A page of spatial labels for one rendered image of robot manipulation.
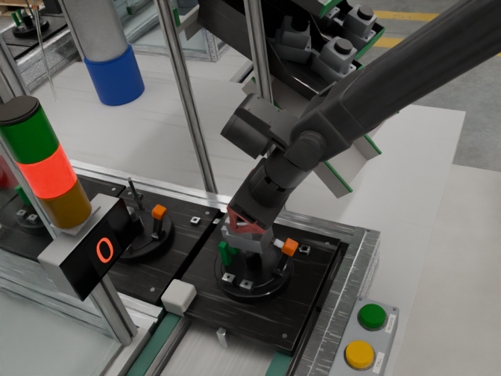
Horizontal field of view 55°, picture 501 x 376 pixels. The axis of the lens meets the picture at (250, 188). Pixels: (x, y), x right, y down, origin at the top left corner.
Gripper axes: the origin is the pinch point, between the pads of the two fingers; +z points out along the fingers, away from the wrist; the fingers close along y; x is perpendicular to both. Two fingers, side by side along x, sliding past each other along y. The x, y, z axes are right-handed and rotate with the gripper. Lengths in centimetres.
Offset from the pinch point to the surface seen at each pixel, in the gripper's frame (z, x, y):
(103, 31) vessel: 43, -61, -56
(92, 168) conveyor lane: 41, -34, -15
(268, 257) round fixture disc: 8.1, 8.3, -2.2
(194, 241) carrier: 19.0, -3.8, -2.5
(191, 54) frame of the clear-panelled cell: 56, -42, -86
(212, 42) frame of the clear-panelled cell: 47, -38, -86
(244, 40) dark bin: -10.7, -17.0, -22.7
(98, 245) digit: -4.1, -13.8, 19.5
